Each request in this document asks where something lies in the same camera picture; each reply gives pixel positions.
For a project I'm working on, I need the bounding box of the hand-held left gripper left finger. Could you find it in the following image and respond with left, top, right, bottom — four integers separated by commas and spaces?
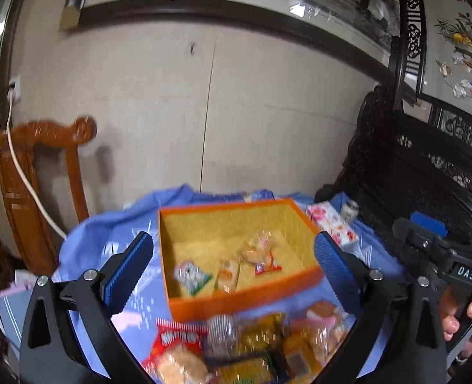
18, 231, 155, 384

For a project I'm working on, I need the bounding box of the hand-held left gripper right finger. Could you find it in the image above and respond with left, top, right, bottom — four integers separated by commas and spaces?
312, 231, 449, 384

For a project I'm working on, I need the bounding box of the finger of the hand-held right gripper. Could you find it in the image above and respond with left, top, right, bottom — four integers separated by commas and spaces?
392, 211, 449, 251

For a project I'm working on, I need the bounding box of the red snack packet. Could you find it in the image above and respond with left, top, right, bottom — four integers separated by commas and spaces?
142, 318, 210, 384

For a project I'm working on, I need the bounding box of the orange cardboard box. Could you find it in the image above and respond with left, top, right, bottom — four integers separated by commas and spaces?
158, 198, 325, 323

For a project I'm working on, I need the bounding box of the yellow cracker packet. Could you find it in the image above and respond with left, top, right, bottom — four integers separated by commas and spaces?
208, 354, 280, 384

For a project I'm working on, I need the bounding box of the person's right hand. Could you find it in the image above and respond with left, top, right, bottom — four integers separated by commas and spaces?
440, 288, 472, 363

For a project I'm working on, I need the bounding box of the pink tan pastry packet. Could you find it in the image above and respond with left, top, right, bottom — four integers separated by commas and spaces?
300, 300, 350, 364

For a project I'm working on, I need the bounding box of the floral tissue box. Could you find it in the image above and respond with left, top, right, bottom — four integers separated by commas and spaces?
306, 202, 360, 247

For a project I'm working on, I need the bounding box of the blue tablecloth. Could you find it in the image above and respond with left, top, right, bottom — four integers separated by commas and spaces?
0, 184, 405, 384

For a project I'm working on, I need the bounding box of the dark carved wooden bench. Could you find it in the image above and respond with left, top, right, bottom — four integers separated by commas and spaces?
314, 84, 472, 273

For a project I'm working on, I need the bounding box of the green white snack packet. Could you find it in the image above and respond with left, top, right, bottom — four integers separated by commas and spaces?
174, 260, 214, 297

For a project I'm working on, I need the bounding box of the small white can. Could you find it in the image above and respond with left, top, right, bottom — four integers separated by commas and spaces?
340, 200, 360, 223

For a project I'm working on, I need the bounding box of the clear cookie packet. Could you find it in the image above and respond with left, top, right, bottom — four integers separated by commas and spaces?
240, 230, 283, 276

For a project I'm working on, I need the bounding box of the orange brown pastry packet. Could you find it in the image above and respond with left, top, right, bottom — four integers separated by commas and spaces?
280, 332, 321, 379

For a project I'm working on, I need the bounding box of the golden yellow snack packet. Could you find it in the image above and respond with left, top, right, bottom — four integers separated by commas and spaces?
236, 314, 287, 355

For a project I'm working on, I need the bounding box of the yellow orange snack packet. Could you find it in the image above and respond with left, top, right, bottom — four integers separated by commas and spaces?
214, 258, 241, 293

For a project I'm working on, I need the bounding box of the clear crinkled snack packet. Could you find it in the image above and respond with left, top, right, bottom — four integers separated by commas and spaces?
206, 314, 240, 358

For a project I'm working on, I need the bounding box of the pale pink object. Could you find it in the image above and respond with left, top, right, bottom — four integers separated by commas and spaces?
0, 270, 37, 300

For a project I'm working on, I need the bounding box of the brown wooden chair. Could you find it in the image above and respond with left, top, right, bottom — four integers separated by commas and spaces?
0, 116, 98, 276

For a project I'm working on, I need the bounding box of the floral screen panel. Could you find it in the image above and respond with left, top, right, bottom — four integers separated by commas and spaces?
388, 0, 472, 129

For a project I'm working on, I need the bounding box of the dark framed ink painting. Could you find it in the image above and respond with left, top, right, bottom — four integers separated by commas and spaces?
62, 0, 421, 105

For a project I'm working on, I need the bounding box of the white cable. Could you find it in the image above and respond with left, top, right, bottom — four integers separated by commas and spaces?
6, 96, 68, 241

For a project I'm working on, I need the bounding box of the white wall socket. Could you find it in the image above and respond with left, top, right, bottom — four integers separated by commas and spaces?
8, 75, 23, 105

